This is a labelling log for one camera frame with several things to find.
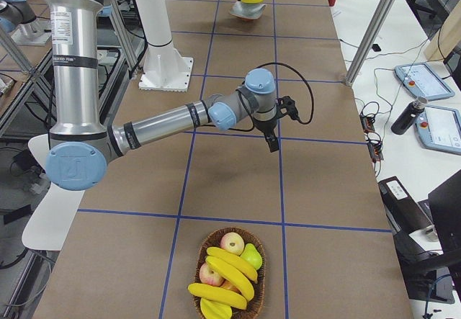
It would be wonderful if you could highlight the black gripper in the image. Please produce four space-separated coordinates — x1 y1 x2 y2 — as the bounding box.
252 112 284 153

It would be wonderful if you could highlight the grey square plate orange rim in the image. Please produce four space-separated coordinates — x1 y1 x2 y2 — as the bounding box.
229 1 266 20

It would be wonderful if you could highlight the brown wicker fruit basket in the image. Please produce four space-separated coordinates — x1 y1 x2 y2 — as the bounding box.
192 227 265 318

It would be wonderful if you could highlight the orange circuit board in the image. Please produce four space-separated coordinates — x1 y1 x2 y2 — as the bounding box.
360 115 375 133

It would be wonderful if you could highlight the red apple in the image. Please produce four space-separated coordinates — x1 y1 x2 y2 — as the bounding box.
199 263 225 287
220 232 245 256

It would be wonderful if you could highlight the green pear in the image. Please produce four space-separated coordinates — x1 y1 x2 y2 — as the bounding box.
240 243 263 270

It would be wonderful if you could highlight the black water bottle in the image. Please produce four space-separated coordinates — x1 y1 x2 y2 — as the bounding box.
391 96 428 135

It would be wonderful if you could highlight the far blue teach pendant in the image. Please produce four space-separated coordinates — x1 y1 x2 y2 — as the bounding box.
394 63 455 102

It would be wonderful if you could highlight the blue teach pendant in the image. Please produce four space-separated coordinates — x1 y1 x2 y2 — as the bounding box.
394 63 455 102
416 105 460 155

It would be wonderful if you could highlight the near blue teach pendant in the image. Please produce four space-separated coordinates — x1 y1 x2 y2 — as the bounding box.
416 105 460 155

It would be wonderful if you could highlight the black printer box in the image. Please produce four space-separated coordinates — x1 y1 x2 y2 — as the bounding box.
378 176 442 263

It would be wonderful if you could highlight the yellow starfruit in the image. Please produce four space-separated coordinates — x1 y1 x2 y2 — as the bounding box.
200 298 233 319

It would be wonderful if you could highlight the black computer monitor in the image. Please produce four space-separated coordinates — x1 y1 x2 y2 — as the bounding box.
428 171 460 288

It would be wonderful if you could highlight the white plastic chair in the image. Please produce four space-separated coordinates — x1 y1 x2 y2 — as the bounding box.
21 133 86 251

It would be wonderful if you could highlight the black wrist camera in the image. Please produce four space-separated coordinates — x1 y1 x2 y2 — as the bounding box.
276 96 300 122

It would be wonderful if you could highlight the white camera stand pillar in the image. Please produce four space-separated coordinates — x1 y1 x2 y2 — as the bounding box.
135 0 194 91

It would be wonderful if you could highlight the aluminium frame post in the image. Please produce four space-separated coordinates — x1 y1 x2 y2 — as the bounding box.
344 0 395 87

